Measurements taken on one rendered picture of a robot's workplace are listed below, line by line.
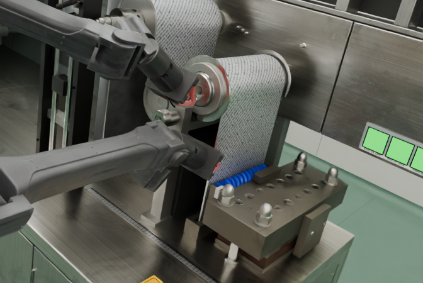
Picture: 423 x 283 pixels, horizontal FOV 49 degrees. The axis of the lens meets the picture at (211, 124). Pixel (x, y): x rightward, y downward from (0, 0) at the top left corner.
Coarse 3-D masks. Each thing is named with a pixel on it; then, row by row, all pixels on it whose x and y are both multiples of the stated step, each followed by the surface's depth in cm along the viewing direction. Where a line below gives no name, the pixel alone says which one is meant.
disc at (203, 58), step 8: (200, 56) 101; (208, 56) 100; (192, 64) 103; (216, 64) 99; (224, 72) 97; (224, 80) 98; (224, 88) 98; (224, 96) 99; (224, 104) 99; (192, 112) 105; (216, 112) 101; (224, 112) 100; (200, 120) 104; (208, 120) 103
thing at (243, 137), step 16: (240, 112) 105; (256, 112) 111; (272, 112) 117; (224, 128) 103; (240, 128) 108; (256, 128) 114; (272, 128) 120; (224, 144) 105; (240, 144) 111; (256, 144) 117; (224, 160) 108; (240, 160) 114; (256, 160) 121; (224, 176) 111
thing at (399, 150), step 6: (396, 138) 108; (390, 144) 110; (396, 144) 109; (402, 144) 108; (408, 144) 107; (390, 150) 110; (396, 150) 109; (402, 150) 108; (408, 150) 107; (390, 156) 110; (396, 156) 109; (402, 156) 108; (408, 156) 107; (402, 162) 108
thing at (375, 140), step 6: (372, 132) 112; (378, 132) 111; (366, 138) 113; (372, 138) 112; (378, 138) 111; (384, 138) 110; (366, 144) 113; (372, 144) 112; (378, 144) 111; (384, 144) 110; (378, 150) 112
